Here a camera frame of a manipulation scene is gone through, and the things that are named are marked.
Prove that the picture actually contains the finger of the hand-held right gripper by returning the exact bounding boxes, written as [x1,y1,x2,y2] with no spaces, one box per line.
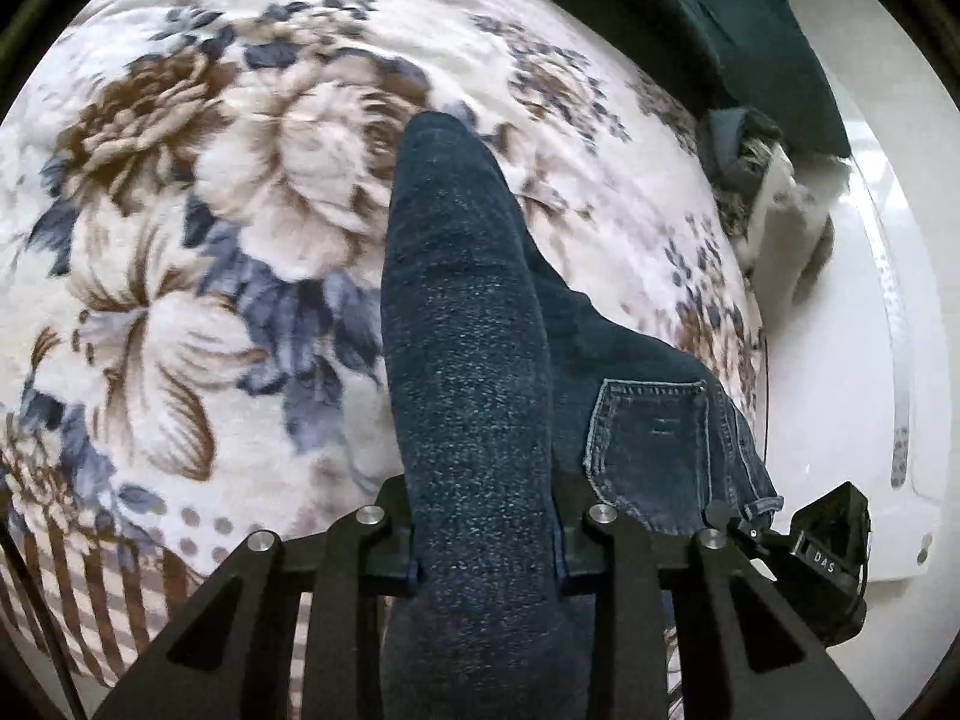
[705,501,790,580]

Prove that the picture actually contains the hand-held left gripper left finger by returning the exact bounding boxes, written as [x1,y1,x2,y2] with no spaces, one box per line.
[94,476,419,720]

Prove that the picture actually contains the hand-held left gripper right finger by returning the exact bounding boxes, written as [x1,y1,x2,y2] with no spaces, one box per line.
[555,480,876,720]

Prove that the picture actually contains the dark blue jeans pants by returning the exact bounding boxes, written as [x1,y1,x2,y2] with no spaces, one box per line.
[379,111,785,720]

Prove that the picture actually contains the white headboard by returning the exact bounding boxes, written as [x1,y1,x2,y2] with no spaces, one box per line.
[754,0,955,587]

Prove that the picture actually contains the grey clothes pile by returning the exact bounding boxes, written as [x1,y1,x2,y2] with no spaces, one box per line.
[697,106,839,302]

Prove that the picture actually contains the floral blanket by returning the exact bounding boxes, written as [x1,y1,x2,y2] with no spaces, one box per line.
[0,0,771,691]

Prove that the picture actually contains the black cable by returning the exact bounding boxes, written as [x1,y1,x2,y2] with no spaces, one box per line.
[0,517,87,720]

